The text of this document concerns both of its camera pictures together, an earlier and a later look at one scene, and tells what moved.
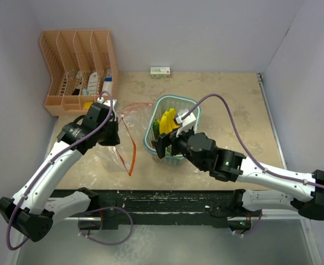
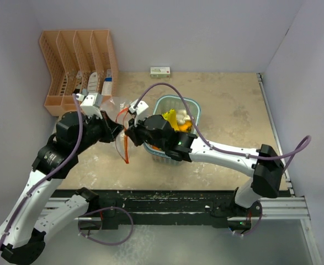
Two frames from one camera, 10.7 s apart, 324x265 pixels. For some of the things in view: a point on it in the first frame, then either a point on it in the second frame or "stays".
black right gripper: x=164 y=139 → x=133 y=132
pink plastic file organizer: x=83 y=68 stays
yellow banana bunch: x=167 y=123 stays
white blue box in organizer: x=107 y=83 stays
